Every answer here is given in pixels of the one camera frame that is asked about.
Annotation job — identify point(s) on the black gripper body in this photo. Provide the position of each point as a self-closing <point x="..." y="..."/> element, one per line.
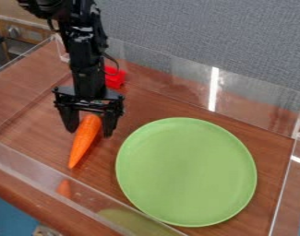
<point x="69" y="103"/>

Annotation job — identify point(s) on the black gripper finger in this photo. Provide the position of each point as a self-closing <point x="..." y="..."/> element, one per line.
<point x="110" y="122"/>
<point x="70" y="118"/>

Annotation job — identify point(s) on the orange toy carrot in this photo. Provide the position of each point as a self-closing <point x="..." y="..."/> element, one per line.
<point x="86" y="133"/>

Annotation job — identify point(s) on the green round plate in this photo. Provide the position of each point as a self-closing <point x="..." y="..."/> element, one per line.
<point x="187" y="172"/>

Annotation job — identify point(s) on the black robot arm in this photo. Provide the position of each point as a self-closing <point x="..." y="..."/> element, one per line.
<point x="88" y="54"/>

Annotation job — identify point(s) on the red plastic block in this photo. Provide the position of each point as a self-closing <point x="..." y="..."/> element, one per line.
<point x="114" y="77"/>

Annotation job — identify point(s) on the clear acrylic enclosure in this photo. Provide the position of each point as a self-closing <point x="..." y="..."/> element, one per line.
<point x="78" y="201"/>

